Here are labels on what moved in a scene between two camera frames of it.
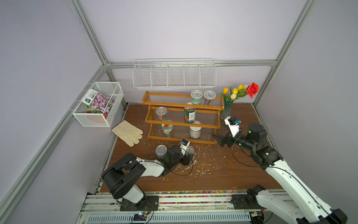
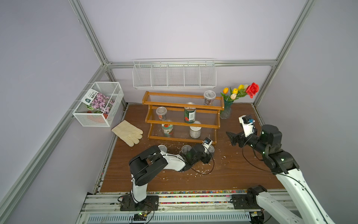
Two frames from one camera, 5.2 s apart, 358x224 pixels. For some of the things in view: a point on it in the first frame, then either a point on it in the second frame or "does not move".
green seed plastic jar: (196, 95) → (211, 150)
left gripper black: (186, 160) → (207, 158)
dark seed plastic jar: (209, 96) does not move
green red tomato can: (189, 115) does not move
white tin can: (195, 132) does not move
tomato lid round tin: (168, 129) does not move
